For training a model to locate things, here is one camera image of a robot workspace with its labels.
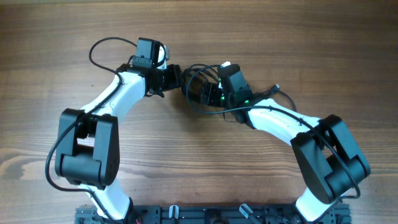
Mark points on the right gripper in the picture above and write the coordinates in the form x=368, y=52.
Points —
x=209, y=93

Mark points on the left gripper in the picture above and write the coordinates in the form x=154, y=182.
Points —
x=175, y=74

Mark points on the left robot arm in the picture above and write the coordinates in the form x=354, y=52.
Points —
x=86, y=155

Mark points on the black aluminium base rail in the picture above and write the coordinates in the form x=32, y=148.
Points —
x=202, y=214

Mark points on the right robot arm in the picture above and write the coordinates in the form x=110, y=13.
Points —
x=327, y=154

